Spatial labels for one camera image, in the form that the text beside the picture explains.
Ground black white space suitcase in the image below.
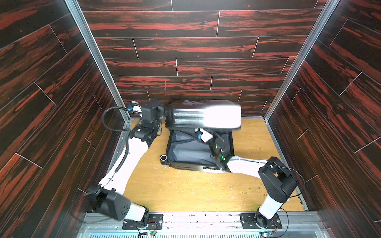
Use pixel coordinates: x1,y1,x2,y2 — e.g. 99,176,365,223
160,100,242,173

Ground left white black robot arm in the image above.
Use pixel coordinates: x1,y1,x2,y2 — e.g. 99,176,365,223
85,99,165,229

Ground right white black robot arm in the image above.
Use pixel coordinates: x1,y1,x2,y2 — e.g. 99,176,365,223
202,136,298,229

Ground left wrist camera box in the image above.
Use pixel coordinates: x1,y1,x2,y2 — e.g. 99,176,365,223
126,101,141,115

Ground left black camera cable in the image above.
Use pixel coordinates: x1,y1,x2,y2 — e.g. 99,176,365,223
102,106,132,132

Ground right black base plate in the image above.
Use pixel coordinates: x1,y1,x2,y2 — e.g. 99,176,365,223
240,213,283,230

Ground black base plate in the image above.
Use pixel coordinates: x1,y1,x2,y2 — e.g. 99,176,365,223
122,213,164,231
240,213,283,230

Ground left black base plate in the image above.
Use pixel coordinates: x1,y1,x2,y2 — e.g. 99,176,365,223
122,213,164,231

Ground aluminium front rail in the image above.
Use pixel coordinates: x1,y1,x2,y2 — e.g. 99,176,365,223
77,211,333,238

